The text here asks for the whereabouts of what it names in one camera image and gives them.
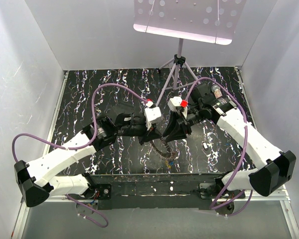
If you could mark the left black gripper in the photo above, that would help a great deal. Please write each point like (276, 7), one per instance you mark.
(152, 134)

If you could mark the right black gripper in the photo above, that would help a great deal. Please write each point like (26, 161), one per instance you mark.
(177, 127)

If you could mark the large toothed keyring disc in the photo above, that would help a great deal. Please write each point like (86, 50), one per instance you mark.
(169, 154)

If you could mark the white black key fob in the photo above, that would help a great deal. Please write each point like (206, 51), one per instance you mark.
(205, 145)

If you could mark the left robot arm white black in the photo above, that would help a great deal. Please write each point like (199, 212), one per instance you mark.
(38, 180)

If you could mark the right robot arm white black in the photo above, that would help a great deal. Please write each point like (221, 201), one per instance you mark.
(273, 167)

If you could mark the glitter toy microphone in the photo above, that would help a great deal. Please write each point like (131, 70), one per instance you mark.
(216, 90)

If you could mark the lilac music stand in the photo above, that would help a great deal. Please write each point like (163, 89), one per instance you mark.
(209, 21)

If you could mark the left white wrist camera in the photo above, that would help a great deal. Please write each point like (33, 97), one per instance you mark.
(152, 114)

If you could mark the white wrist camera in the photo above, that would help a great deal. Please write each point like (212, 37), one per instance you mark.
(152, 114)
(179, 106)

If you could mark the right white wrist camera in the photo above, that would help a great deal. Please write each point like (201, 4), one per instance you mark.
(179, 106)

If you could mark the black front rail base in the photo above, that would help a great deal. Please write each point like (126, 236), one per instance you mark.
(149, 191)

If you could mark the aluminium frame rail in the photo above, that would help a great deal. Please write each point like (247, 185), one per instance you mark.
(58, 219)

